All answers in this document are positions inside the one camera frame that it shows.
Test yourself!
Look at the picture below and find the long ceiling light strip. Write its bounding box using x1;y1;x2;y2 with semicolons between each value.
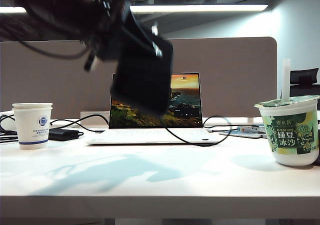
0;4;270;15

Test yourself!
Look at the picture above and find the black power adapter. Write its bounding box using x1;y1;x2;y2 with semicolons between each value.
48;128;85;142

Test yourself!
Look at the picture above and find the black laptop power cable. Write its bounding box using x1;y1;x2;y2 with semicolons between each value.
49;113;110;134

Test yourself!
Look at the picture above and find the taupe desk partition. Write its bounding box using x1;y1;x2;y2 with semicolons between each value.
0;36;279;113

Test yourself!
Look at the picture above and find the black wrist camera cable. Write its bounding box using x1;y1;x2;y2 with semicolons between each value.
18;40;91;60

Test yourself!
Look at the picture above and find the white laptop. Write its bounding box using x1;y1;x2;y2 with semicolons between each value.
86;72;221;146

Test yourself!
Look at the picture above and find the white drinking straw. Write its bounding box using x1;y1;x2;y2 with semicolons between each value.
281;57;292;103

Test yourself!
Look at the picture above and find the black office chair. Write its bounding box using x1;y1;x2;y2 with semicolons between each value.
289;68;320;97

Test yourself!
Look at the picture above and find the colourful printed card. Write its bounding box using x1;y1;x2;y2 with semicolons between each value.
237;125;258;133

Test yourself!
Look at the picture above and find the flat silver device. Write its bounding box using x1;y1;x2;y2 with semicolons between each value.
218;129;267;139

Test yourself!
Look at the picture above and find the black charger cable silver plug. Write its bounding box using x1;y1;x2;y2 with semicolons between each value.
159;114;241;146

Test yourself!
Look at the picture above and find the black phone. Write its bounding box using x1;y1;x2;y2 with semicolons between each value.
109;38;175;117

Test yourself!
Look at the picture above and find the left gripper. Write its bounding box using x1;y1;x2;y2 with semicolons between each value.
83;0;174;61

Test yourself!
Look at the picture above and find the white paper cup blue logo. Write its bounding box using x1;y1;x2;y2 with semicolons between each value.
11;102;54;151

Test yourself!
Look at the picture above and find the black cable bundle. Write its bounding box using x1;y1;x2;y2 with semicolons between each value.
0;114;20;144

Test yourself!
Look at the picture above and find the green printed plastic drink cup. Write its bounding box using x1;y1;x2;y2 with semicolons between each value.
253;94;320;167

